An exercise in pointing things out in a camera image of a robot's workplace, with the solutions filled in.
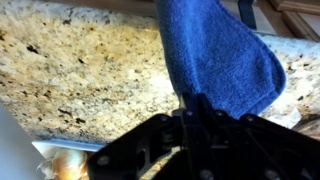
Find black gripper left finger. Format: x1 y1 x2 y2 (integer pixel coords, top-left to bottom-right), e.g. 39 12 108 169
87 93 202 180

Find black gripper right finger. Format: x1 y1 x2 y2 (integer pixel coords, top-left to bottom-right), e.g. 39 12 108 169
197 93 320 180

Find dark blue terry cloth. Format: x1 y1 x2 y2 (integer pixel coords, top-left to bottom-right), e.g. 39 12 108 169
154 0 287 121

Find white tray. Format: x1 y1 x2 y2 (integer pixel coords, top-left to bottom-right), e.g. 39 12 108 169
31 137 108 158

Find golden bread bun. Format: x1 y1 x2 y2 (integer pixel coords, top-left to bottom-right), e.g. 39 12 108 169
36 148 90 180

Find black over-door hook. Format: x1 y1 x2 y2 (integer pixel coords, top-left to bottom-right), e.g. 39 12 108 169
237 0 258 31

